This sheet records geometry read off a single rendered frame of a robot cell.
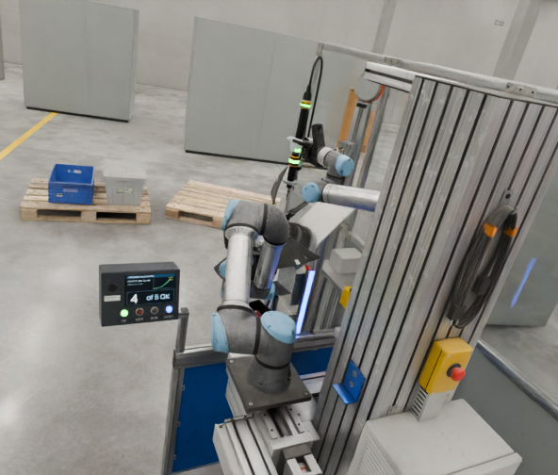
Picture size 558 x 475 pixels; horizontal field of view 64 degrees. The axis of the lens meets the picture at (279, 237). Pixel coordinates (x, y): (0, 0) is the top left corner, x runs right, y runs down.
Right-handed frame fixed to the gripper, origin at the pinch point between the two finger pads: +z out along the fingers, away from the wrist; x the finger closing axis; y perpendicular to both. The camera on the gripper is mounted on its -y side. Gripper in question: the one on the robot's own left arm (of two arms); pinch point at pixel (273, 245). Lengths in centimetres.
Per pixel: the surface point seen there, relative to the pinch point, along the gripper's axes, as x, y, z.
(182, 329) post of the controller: 20, 8, -54
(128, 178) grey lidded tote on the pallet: 45, 250, 150
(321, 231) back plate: 1.4, -8.0, 36.7
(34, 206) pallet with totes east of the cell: 71, 303, 81
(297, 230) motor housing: -0.2, 0.6, 25.0
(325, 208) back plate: -7.0, -3.7, 48.9
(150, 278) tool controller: -6, 12, -67
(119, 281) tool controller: -6, 18, -75
